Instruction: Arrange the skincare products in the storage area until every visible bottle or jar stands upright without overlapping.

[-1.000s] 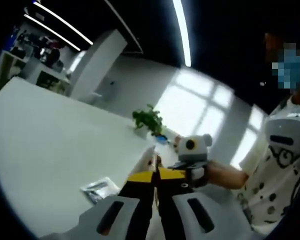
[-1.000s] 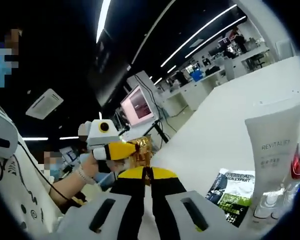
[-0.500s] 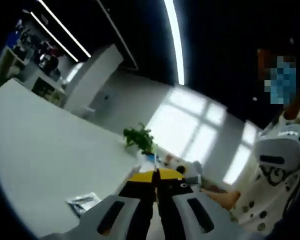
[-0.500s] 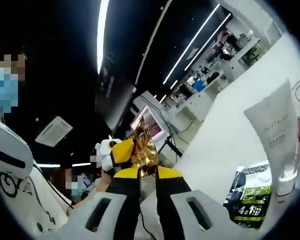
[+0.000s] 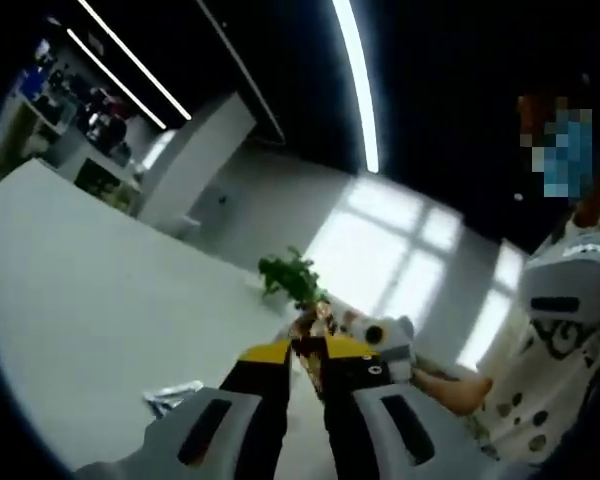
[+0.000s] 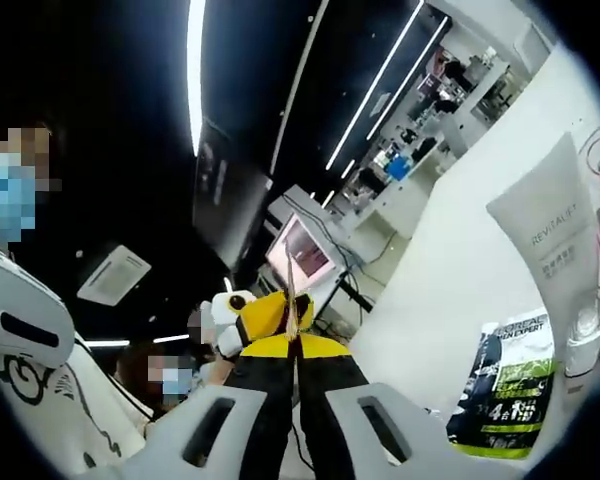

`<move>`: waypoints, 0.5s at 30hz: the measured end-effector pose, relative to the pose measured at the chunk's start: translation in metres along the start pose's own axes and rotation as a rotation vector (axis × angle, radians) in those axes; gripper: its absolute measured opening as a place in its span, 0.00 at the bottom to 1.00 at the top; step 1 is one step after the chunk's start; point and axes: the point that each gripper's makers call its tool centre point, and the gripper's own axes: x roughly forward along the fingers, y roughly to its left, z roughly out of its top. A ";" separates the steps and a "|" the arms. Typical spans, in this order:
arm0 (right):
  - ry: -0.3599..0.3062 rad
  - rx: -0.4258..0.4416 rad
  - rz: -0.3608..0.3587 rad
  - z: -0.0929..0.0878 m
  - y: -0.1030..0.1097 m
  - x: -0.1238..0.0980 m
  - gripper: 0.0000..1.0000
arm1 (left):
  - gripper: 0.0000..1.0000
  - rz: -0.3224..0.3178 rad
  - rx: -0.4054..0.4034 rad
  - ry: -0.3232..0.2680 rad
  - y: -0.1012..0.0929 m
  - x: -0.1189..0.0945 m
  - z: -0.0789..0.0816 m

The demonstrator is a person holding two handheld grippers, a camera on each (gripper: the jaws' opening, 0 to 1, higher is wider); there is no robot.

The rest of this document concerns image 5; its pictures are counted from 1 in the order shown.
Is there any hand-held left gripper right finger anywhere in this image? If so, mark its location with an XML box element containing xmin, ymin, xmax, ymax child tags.
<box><xmin>322</xmin><ymin>335</ymin><xmax>486</xmax><ymax>480</ymax></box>

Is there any person's right hand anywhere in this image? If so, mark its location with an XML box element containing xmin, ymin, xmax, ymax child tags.
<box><xmin>412</xmin><ymin>368</ymin><xmax>464</xmax><ymax>417</ymax></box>

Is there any small pale figurine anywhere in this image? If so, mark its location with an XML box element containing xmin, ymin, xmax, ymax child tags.
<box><xmin>329</xmin><ymin>304</ymin><xmax>361</xmax><ymax>334</ymax></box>

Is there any dark green skincare mask packet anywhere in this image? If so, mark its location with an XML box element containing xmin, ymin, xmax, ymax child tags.
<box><xmin>142</xmin><ymin>379</ymin><xmax>205</xmax><ymax>417</ymax></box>

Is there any ceiling light strip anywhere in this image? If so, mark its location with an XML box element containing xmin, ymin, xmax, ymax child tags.
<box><xmin>331</xmin><ymin>0</ymin><xmax>381</xmax><ymax>175</ymax></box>
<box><xmin>65</xmin><ymin>27</ymin><xmax>169</xmax><ymax>130</ymax></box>
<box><xmin>77</xmin><ymin>0</ymin><xmax>194</xmax><ymax>121</ymax></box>

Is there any large window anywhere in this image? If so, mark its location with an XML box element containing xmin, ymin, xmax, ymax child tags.
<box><xmin>304</xmin><ymin>174</ymin><xmax>526</xmax><ymax>371</ymax></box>

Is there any grey chest-worn device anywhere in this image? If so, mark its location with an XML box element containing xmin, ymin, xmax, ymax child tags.
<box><xmin>521</xmin><ymin>242</ymin><xmax>600</xmax><ymax>329</ymax></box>

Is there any person's printed white shirt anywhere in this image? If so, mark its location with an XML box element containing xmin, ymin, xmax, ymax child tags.
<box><xmin>472</xmin><ymin>219</ymin><xmax>600</xmax><ymax>464</ymax></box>

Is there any green potted plant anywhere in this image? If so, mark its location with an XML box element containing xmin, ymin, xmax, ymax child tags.
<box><xmin>257</xmin><ymin>245</ymin><xmax>331</xmax><ymax>312</ymax></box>

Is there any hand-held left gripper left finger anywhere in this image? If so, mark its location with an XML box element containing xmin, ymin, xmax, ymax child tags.
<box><xmin>74</xmin><ymin>338</ymin><xmax>294</xmax><ymax>480</ymax></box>

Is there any gold foil skincare sachet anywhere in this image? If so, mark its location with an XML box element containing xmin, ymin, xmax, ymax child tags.
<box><xmin>289</xmin><ymin>294</ymin><xmax>342</xmax><ymax>401</ymax></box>

